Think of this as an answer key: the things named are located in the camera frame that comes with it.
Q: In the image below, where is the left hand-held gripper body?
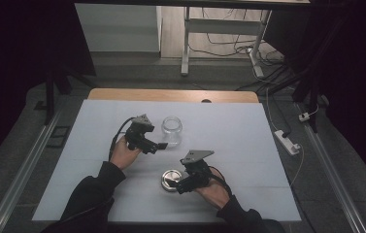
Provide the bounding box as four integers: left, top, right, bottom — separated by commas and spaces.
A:
124, 114, 159, 155

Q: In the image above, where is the white power strip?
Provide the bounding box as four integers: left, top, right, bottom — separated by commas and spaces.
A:
274, 129, 302, 156

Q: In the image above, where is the aluminium floor rail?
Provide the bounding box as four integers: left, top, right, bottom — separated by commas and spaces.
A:
294, 102, 366, 233
0, 108, 62, 233

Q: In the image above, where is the wooden table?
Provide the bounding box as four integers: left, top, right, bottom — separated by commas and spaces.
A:
87, 87, 260, 104

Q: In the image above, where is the tangle of floor cables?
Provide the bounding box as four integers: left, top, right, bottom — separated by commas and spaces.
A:
188, 8, 288, 93

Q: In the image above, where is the black power cable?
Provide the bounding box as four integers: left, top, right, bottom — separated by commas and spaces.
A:
270, 93, 292, 138

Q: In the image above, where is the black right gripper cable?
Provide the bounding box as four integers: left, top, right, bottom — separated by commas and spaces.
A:
207, 165, 234, 197

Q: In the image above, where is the round metal jar lid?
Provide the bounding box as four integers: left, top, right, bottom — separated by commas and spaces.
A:
160, 168, 183, 193

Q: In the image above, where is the person's right hand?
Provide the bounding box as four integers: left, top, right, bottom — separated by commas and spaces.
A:
195, 170, 232, 210

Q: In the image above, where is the white table board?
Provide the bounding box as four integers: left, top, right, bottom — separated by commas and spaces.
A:
31, 99, 302, 224

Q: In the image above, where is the black floor frame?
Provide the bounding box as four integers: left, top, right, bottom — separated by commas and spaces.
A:
45, 125, 72, 150

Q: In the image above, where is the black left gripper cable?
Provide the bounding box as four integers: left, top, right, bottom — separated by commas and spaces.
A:
108, 116, 137, 162

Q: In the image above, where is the clear glass jar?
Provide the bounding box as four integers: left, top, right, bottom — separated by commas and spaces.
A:
160, 116, 183, 149

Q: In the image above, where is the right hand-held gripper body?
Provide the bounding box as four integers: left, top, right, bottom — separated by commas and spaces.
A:
180, 150, 216, 191

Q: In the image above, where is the person's left hand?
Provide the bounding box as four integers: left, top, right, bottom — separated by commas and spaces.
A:
110, 135, 143, 171

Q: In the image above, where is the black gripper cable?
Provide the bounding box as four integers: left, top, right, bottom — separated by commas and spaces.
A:
207, 165, 234, 197
108, 116, 137, 162

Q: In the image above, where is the black stand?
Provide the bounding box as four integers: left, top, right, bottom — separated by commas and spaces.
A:
34, 62, 97, 126

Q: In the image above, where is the thin white cable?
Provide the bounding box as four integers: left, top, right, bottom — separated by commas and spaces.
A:
265, 86, 306, 188

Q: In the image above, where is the white desk frame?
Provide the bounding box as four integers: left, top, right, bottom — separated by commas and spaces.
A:
180, 6, 273, 79

